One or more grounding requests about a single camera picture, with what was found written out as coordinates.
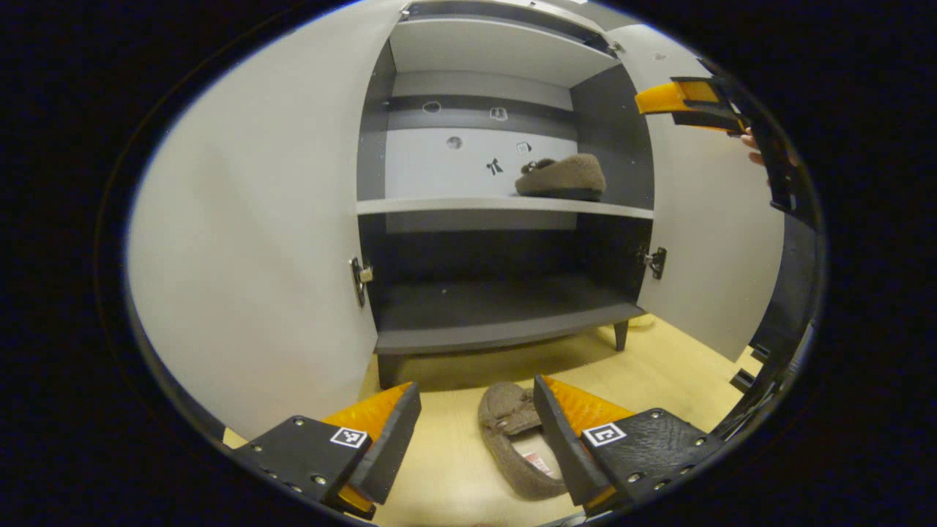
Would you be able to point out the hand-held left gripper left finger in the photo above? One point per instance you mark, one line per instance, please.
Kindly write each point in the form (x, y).
(399, 432)

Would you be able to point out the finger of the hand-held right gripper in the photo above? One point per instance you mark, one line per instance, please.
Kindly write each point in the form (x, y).
(681, 99)

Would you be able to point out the grey cabinet door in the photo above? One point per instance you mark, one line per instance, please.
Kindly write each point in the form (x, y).
(256, 219)
(710, 241)

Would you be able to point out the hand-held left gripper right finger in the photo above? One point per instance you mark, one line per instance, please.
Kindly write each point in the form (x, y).
(560, 439)

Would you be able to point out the brown fuzzy shoe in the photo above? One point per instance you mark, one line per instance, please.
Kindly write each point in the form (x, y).
(564, 178)
(505, 417)

